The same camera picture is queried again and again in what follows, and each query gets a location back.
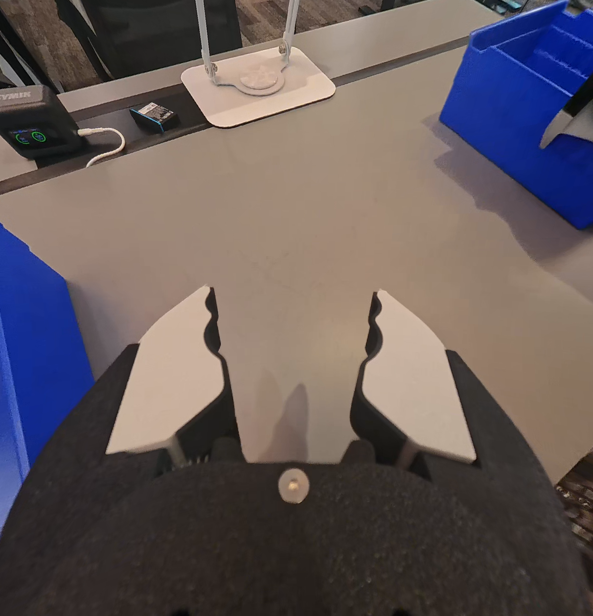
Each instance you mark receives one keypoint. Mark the white tablet stand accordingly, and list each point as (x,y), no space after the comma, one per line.
(287,96)

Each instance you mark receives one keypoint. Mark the black office chair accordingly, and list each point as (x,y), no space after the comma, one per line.
(171,33)

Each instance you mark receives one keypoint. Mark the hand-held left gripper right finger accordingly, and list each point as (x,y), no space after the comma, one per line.
(412,385)

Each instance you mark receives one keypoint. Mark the small black camera battery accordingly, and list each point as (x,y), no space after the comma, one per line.
(154,118)

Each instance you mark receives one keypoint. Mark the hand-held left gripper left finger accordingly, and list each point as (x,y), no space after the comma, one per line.
(171,385)

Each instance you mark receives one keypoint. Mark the blue plastic bin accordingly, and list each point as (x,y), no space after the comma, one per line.
(27,337)
(494,106)

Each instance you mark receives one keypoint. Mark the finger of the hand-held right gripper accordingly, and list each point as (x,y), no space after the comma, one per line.
(583,120)

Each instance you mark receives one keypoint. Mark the black battery charger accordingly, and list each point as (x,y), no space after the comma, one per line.
(27,115)

